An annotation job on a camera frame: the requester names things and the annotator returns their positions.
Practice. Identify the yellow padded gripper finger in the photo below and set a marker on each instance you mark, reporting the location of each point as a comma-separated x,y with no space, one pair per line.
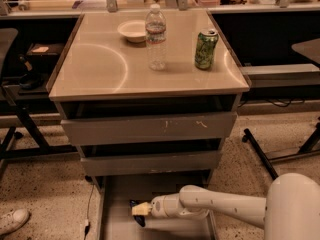
142,209

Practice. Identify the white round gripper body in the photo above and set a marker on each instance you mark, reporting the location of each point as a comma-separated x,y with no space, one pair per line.
159,206

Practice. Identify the dark blue rxbar wrapper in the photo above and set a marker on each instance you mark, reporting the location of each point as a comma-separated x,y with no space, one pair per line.
138,218

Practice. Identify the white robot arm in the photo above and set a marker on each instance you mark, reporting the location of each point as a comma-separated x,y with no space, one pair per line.
290,211

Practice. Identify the grey open bottom drawer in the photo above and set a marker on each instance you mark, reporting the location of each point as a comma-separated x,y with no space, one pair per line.
116,222

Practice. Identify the grey middle drawer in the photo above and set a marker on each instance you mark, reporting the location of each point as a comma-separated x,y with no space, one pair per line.
151,163

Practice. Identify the grey drawer cabinet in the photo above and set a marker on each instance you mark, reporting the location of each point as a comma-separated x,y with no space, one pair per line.
104,76

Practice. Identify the grey top drawer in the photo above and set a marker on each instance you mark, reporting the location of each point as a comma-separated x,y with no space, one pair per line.
140,129

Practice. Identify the white sneaker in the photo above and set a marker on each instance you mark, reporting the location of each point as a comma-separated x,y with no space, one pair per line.
14,220

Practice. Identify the black wheeled stand base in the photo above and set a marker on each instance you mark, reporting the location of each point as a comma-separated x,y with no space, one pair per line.
309,148

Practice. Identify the green soda can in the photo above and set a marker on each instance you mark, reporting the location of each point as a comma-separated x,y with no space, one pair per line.
205,47

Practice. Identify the black shoe on shelf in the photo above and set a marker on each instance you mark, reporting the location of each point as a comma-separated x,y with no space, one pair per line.
31,79

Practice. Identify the white paper bowl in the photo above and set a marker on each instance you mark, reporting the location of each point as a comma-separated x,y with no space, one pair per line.
133,31

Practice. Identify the clear plastic water bottle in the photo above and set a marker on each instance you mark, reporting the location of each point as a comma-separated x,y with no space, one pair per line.
155,28

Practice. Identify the black box with note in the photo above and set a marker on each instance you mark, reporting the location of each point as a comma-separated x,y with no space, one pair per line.
38,49

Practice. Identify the black table leg frame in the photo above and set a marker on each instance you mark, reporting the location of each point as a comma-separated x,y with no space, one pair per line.
31,109

